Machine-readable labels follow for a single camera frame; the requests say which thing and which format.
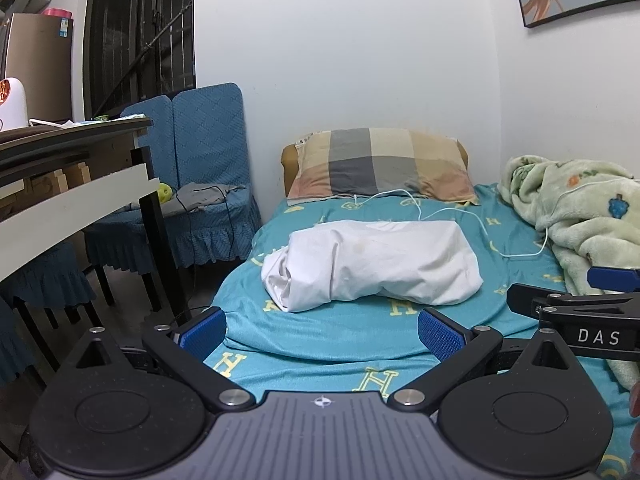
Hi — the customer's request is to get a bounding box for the white appliance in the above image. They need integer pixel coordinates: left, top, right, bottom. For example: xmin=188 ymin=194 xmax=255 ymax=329
xmin=0 ymin=77 xmax=29 ymax=132

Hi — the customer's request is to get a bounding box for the brown cushion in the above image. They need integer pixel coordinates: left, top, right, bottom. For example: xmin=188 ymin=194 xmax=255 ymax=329
xmin=280 ymin=140 xmax=471 ymax=200

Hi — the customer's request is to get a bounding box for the bed with teal sheet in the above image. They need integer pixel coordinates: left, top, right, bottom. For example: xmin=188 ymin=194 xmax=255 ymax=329
xmin=202 ymin=182 xmax=640 ymax=480

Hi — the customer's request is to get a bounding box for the green printed blanket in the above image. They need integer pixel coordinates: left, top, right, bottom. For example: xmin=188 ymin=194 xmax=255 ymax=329
xmin=497 ymin=155 xmax=640 ymax=392

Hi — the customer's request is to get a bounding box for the white charging cable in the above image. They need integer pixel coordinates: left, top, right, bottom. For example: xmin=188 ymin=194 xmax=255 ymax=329
xmin=320 ymin=176 xmax=638 ymax=260

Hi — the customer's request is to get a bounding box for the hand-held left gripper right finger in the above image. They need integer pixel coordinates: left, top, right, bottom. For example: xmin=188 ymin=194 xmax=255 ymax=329
xmin=388 ymin=307 xmax=584 ymax=415

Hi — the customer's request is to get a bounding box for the black cable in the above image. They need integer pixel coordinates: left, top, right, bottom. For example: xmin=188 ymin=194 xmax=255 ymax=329
xmin=175 ymin=185 xmax=237 ymax=262

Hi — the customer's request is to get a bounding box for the papers pile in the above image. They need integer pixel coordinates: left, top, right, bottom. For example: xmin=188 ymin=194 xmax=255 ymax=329
xmin=28 ymin=113 xmax=151 ymax=129

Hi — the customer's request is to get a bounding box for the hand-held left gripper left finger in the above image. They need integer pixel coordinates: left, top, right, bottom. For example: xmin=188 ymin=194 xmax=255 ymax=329
xmin=70 ymin=306 xmax=256 ymax=414

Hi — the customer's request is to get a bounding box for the person's right hand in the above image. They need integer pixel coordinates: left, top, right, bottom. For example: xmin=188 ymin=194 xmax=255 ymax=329
xmin=627 ymin=380 xmax=640 ymax=467

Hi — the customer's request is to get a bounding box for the dark curtain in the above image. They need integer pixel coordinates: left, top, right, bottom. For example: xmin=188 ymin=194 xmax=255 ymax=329
xmin=82 ymin=0 xmax=197 ymax=122

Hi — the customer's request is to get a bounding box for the plaid pillow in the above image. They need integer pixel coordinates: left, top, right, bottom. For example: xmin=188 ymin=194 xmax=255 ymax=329
xmin=289 ymin=128 xmax=480 ymax=206

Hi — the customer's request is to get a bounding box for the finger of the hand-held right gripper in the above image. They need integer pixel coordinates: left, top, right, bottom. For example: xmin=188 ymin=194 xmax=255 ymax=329
xmin=506 ymin=283 xmax=640 ymax=322
xmin=587 ymin=266 xmax=640 ymax=292

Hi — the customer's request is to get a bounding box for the grey cloth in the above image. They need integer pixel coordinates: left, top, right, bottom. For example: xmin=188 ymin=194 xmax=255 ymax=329
xmin=162 ymin=182 xmax=247 ymax=214

